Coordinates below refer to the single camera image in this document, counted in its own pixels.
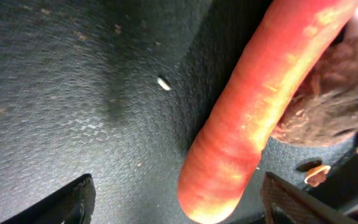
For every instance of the orange carrot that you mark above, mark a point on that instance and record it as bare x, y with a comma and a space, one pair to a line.
225, 153

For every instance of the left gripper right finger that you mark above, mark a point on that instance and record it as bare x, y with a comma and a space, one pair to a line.
284, 203

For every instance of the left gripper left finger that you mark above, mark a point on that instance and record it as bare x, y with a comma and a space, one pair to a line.
73, 203

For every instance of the round black serving tray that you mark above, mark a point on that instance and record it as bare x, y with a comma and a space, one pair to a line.
116, 89

